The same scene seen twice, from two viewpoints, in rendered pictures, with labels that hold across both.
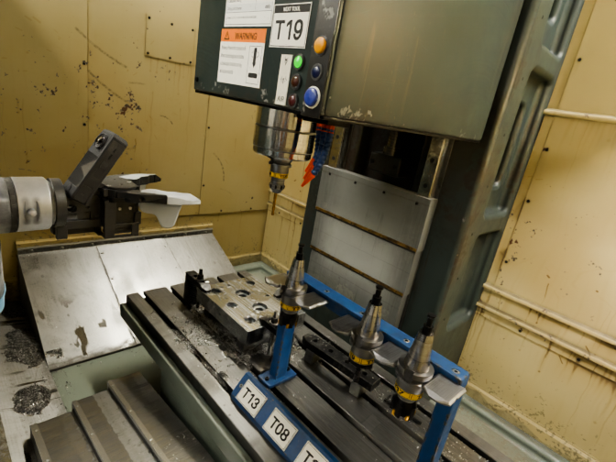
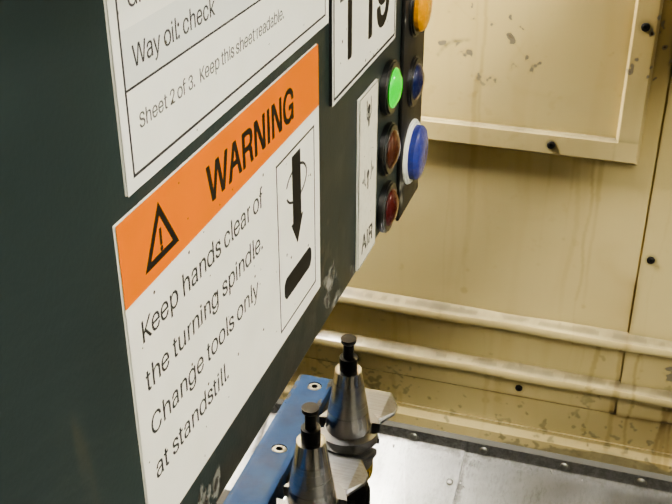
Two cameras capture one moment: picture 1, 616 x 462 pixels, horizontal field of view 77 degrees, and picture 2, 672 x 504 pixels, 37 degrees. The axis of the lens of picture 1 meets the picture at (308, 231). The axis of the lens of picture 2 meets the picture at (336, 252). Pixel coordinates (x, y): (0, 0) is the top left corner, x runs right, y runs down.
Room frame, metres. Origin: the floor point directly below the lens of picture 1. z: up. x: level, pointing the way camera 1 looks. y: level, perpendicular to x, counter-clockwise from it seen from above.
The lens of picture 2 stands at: (0.94, 0.48, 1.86)
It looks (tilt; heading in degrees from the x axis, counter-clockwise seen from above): 29 degrees down; 244
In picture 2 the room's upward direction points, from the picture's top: straight up
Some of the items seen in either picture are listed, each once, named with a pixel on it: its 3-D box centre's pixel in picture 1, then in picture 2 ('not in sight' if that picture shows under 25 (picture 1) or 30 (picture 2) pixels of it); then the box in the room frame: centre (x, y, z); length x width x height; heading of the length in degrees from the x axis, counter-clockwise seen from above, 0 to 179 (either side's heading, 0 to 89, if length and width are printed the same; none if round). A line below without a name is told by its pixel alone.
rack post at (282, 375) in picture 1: (285, 331); not in sight; (0.89, 0.01, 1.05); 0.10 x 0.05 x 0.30; 137
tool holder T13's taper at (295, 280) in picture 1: (296, 271); not in sight; (0.82, 0.01, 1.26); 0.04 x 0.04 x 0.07
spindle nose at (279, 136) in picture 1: (284, 132); not in sight; (1.04, 0.11, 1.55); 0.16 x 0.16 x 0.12
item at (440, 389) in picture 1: (442, 390); (363, 404); (0.55, -0.27, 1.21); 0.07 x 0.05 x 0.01; 137
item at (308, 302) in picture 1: (309, 301); not in sight; (0.78, -0.03, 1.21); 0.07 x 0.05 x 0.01; 137
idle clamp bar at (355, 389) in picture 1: (336, 365); not in sight; (0.95, -0.15, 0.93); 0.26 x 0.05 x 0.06; 52
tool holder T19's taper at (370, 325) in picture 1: (371, 318); (311, 470); (0.66, -0.15, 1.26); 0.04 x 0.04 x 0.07
